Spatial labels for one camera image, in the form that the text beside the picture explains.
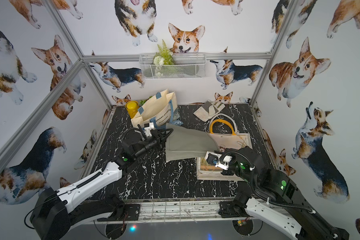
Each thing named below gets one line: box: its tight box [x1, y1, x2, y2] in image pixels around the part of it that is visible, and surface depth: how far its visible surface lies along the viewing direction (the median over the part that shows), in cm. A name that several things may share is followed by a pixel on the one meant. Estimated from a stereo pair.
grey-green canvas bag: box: [166, 123, 220, 161], surface depth 61 cm
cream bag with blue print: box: [131, 88, 184, 128], surface depth 98 cm
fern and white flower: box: [152, 39, 175, 77], surface depth 85 cm
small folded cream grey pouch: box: [193, 99, 226, 122], surface depth 119 cm
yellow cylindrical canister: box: [125, 100, 139, 119], surface depth 109 cm
